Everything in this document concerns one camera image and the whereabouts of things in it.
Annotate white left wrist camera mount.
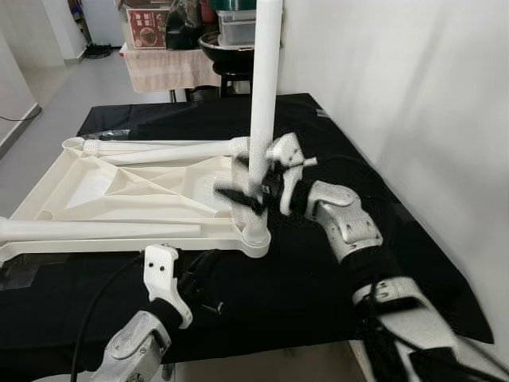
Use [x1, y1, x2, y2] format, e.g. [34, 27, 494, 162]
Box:
[143, 244, 194, 329]

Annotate black wall cable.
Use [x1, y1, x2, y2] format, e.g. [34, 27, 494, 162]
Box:
[0, 111, 41, 124]

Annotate black bag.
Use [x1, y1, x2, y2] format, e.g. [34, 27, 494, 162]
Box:
[165, 0, 206, 50]

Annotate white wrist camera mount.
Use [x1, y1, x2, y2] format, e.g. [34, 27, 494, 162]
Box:
[143, 244, 194, 329]
[266, 133, 319, 196]

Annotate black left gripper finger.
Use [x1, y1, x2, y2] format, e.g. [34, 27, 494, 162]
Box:
[190, 248, 232, 274]

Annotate black shoes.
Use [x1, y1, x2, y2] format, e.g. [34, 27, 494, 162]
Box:
[84, 44, 115, 59]

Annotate clear plastic container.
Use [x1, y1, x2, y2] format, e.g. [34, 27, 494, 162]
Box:
[216, 10, 259, 47]

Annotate clear tape strip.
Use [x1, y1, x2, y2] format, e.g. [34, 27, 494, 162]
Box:
[87, 127, 132, 142]

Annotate white plastic table top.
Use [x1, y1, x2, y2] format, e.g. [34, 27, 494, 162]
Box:
[0, 137, 273, 263]

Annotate black tablecloth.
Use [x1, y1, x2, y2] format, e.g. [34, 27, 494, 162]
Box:
[0, 93, 494, 379]

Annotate red printed box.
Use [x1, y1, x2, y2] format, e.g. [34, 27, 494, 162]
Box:
[123, 6, 169, 50]

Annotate green pot lid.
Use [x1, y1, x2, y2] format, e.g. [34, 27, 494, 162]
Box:
[211, 0, 259, 12]

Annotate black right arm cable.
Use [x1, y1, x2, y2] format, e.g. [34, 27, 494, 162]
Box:
[354, 255, 509, 382]

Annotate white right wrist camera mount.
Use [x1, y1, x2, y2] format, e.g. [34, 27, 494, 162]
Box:
[266, 133, 319, 196]

